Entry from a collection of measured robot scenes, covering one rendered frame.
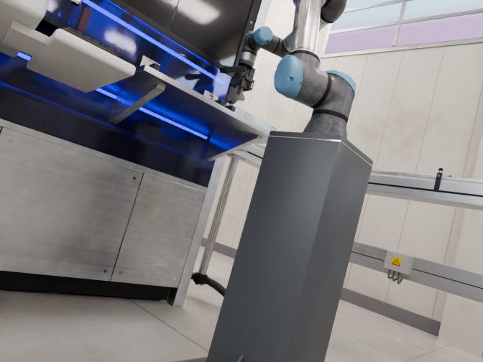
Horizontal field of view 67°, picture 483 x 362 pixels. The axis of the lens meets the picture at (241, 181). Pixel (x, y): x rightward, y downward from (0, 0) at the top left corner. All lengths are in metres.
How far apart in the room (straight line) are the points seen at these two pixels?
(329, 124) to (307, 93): 0.12
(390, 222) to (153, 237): 2.66
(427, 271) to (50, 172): 1.70
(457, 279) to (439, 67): 2.77
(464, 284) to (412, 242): 1.90
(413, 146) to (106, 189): 3.12
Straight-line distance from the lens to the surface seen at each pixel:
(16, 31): 1.09
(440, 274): 1.98
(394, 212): 3.90
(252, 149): 2.18
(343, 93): 1.21
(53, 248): 1.60
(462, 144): 3.94
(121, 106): 1.53
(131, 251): 1.72
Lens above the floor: 0.49
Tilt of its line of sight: 6 degrees up
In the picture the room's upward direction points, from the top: 16 degrees clockwise
